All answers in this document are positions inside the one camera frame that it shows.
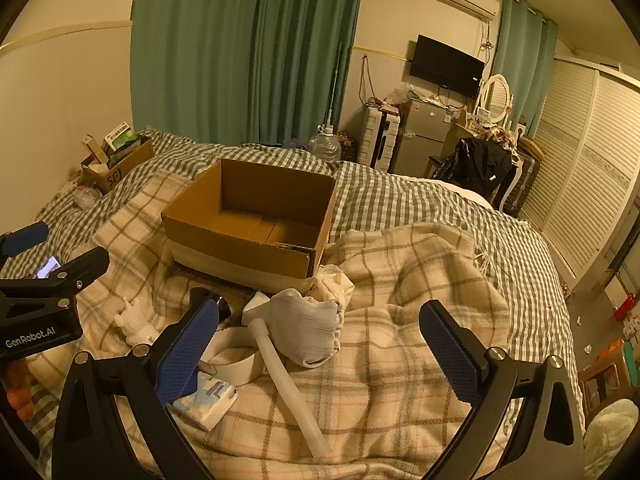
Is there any green white packet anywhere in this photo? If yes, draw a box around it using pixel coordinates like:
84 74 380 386
103 122 139 155

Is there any small wooden stool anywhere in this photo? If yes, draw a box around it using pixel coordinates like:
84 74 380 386
579 362 624 412

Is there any thin white pole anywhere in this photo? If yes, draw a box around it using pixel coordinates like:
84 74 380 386
326 42 345 132

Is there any black jacket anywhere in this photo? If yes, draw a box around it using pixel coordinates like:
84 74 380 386
439 137 514 197

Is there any white blue tissue packet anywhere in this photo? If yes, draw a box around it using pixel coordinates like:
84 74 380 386
171 369 240 432

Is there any crumpled cream cloth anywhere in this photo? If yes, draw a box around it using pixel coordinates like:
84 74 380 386
311 263 357 312

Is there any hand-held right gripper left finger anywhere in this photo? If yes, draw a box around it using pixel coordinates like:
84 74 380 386
51 287 222 480

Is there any clear plastic bag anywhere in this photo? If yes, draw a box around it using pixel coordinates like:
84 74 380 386
71 185 102 211

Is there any small printed cardboard box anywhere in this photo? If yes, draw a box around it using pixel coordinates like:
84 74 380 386
80 135 156 195

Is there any small white toy figure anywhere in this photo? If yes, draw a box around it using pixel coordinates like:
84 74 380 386
113 298 157 347

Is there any white knit glove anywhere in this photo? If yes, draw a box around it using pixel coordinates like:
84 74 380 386
269 290 347 367

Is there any wide green curtain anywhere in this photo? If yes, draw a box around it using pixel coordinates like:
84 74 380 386
129 0 369 149

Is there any beige plaid blanket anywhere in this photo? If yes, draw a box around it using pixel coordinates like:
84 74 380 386
27 169 513 480

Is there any grey small fridge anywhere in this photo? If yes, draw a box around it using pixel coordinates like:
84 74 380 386
389 97 454 177

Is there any red container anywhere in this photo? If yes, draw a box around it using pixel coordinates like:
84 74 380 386
612 293 639 322

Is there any black wall television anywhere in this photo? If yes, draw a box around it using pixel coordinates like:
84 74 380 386
409 34 486 100

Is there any large clear water bottle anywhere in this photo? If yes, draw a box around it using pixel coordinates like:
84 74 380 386
307 124 342 164

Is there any open brown cardboard box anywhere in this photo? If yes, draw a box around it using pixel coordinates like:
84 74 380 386
161 158 337 296

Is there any white louvred wardrobe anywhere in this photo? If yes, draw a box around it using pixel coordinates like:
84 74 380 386
519 55 640 292

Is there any smartphone with lit screen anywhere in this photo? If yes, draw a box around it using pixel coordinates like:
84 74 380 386
36 255 62 280

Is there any white tape roll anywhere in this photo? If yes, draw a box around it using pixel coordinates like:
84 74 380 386
199 327 269 387

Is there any person's left hand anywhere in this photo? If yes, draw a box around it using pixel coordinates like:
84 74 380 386
6 359 37 422

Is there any pale green fuzzy cloth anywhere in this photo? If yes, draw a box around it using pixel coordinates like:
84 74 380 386
582 399 640 480

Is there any white oval vanity mirror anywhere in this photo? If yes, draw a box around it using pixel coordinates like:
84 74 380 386
475 74 514 124

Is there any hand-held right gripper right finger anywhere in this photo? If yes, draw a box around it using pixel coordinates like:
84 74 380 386
419 300 587 480

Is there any narrow green curtain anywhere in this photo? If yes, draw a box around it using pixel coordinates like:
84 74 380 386
492 0 560 137

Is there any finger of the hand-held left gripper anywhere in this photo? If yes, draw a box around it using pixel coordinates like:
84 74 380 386
0 221 50 259
0 246 111 313

